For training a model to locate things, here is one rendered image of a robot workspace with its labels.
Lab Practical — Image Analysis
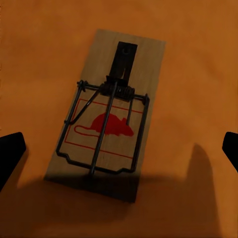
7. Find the mousetrap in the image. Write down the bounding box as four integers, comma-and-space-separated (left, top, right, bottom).
44, 28, 166, 203

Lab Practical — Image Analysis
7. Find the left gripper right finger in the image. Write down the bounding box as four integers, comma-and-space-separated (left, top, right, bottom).
222, 132, 238, 172

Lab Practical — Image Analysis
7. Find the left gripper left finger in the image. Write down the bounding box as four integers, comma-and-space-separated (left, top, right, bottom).
0, 132, 26, 191

